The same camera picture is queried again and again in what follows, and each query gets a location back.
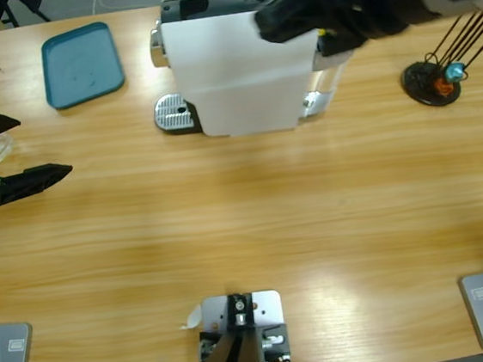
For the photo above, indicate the white capsule coffee machine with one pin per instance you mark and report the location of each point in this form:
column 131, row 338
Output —
column 235, row 82

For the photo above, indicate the orange coffee capsule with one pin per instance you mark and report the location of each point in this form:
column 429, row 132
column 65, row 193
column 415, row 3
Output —
column 443, row 87

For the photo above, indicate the blue coffee capsule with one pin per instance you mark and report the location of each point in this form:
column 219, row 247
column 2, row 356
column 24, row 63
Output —
column 455, row 72

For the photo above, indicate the teal plastic tray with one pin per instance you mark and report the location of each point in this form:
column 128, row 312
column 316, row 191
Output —
column 82, row 63

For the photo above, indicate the black stand legs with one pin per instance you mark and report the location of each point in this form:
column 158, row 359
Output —
column 7, row 7

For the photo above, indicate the black capsule stand with rods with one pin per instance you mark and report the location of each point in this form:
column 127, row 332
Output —
column 424, row 86

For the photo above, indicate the metal grate drip tray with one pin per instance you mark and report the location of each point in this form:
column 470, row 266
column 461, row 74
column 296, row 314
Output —
column 169, row 113

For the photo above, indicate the white paper tag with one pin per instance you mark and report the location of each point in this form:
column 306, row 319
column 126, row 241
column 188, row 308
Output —
column 193, row 318

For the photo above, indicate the white mounting block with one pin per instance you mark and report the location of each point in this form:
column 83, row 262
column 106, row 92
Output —
column 267, row 305

